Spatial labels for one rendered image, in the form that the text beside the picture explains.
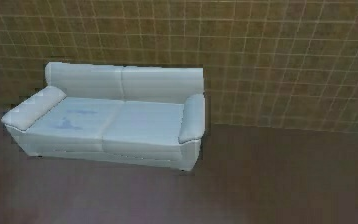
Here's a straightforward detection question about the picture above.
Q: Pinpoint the pale blue-white sofa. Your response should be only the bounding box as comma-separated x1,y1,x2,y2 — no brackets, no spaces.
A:
0,61,207,172

